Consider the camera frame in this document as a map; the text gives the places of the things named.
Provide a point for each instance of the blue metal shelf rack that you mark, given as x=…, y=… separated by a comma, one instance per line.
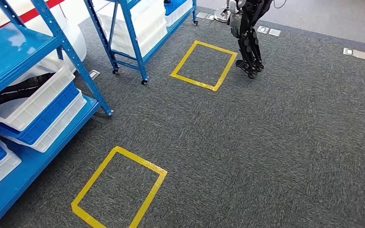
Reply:
x=12, y=47
x=133, y=41

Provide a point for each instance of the long black plastic part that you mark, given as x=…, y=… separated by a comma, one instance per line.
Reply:
x=15, y=89

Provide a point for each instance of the yellow floor tape square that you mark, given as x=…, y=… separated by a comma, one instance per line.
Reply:
x=201, y=84
x=144, y=164

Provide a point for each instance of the white plastic bin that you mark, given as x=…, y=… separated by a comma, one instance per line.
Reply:
x=3, y=170
x=151, y=28
x=37, y=100
x=179, y=15
x=66, y=122

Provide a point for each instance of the black humanoid robot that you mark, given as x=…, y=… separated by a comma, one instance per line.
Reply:
x=248, y=47

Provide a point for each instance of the double metal floor outlet plate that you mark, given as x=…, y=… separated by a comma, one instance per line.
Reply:
x=274, y=32
x=202, y=15

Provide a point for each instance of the round grey stand base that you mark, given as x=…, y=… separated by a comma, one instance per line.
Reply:
x=221, y=15

